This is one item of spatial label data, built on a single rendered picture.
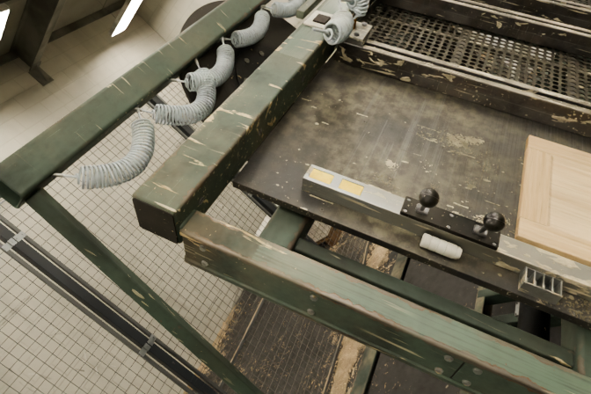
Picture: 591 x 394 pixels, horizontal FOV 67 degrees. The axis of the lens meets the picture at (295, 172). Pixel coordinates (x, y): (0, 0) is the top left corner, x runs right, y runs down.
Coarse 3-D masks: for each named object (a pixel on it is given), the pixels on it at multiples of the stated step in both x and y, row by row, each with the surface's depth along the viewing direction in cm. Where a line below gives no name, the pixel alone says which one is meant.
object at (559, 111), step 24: (360, 0) 130; (312, 24) 134; (360, 24) 136; (360, 48) 134; (384, 48) 135; (384, 72) 136; (408, 72) 132; (432, 72) 129; (456, 72) 127; (480, 72) 128; (456, 96) 131; (480, 96) 128; (504, 96) 125; (528, 96) 122; (552, 96) 123; (552, 120) 123; (576, 120) 121
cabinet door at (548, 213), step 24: (528, 144) 115; (552, 144) 116; (528, 168) 109; (552, 168) 110; (576, 168) 111; (528, 192) 103; (552, 192) 104; (576, 192) 105; (528, 216) 98; (552, 216) 99; (576, 216) 99; (528, 240) 93; (552, 240) 93; (576, 240) 94
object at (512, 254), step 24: (312, 168) 100; (312, 192) 100; (336, 192) 96; (384, 192) 97; (384, 216) 95; (456, 240) 90; (504, 240) 90; (504, 264) 89; (528, 264) 86; (552, 264) 86; (576, 264) 87; (576, 288) 85
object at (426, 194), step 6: (420, 192) 83; (426, 192) 81; (432, 192) 81; (420, 198) 82; (426, 198) 81; (432, 198) 81; (438, 198) 81; (420, 204) 92; (426, 204) 81; (432, 204) 81; (420, 210) 91; (426, 210) 91
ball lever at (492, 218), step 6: (486, 216) 79; (492, 216) 78; (498, 216) 78; (504, 216) 79; (486, 222) 79; (492, 222) 78; (498, 222) 78; (504, 222) 78; (474, 228) 89; (480, 228) 87; (486, 228) 80; (492, 228) 78; (498, 228) 78; (480, 234) 89; (486, 234) 88
